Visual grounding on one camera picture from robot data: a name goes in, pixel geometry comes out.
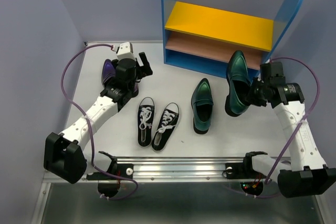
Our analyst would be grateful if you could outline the purple loafer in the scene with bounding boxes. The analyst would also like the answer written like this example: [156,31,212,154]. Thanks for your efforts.
[101,59,119,89]

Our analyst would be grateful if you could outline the green loafer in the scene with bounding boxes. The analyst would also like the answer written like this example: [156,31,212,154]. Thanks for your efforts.
[225,50,251,117]
[191,78,214,134]

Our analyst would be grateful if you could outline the black sneaker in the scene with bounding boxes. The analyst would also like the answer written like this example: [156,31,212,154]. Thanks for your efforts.
[151,102,180,152]
[137,97,155,147]

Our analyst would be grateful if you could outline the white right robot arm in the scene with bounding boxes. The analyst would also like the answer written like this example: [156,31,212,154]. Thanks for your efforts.
[241,62,335,198]

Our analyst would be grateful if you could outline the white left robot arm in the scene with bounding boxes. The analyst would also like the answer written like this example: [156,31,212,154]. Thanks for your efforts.
[44,52,153,184]

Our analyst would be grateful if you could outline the blue and yellow shoe shelf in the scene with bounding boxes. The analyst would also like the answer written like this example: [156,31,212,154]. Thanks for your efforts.
[161,0,303,78]

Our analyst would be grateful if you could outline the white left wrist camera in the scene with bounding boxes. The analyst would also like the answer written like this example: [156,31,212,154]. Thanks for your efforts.
[116,41,135,60]

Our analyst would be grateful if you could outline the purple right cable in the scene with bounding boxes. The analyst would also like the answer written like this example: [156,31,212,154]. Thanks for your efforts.
[223,56,321,199]

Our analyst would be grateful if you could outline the aluminium mounting rail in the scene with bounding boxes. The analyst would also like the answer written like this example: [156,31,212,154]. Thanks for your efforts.
[41,155,321,183]

